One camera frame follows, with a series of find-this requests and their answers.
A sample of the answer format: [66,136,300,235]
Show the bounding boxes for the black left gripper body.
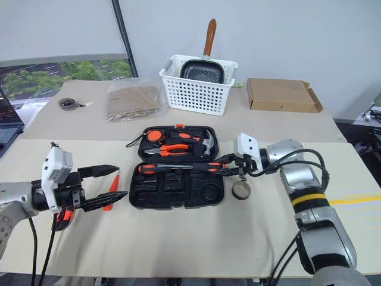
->
[55,171,90,209]

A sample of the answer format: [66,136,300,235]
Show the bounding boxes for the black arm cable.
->
[28,217,38,286]
[269,232,301,286]
[38,217,57,286]

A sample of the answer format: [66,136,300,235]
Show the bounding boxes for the orange handled pliers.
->
[145,144,190,157]

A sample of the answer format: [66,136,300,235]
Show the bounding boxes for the black right arm lower cable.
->
[269,232,301,286]

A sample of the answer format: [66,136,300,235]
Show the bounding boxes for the dark window frame post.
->
[111,0,139,78]

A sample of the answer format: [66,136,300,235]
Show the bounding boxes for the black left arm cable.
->
[28,217,38,286]
[38,217,57,286]

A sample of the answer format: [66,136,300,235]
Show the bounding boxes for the brown tape roll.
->
[231,181,251,200]

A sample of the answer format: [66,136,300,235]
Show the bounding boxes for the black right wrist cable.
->
[249,148,331,191]

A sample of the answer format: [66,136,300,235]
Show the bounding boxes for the claw hammer black orange handle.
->
[169,130,217,156]

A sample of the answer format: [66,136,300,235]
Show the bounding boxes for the white perforated plastic basket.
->
[159,54,238,117]

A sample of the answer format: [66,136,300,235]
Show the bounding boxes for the brown cardboard box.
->
[246,77,324,113]

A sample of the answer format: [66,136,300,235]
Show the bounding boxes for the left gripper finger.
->
[80,191,129,213]
[77,164,120,179]

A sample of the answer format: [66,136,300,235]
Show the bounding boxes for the dark laptop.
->
[0,89,25,158]

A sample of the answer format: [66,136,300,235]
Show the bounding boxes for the square pan wooden handle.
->
[179,18,227,85]

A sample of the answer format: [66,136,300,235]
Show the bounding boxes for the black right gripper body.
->
[235,154,260,181]

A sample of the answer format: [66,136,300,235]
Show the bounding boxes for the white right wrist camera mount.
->
[233,133,264,173]

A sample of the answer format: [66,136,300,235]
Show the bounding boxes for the black orange screwdriver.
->
[137,163,195,176]
[190,161,227,175]

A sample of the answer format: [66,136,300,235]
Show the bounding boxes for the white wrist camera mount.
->
[40,147,74,214]
[233,133,264,173]

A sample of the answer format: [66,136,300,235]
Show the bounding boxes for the clear bag of brown paper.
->
[105,77,169,123]

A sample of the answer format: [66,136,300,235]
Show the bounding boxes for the all-orange handle screwdriver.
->
[102,174,121,212]

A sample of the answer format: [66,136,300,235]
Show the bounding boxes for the dark equipment stand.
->
[333,92,381,167]

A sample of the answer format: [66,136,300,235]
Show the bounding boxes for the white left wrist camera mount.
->
[40,147,74,214]

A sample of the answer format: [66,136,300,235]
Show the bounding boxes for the black plastic tool case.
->
[128,124,226,211]

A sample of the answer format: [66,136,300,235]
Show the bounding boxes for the orange black tape measure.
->
[126,128,163,148]

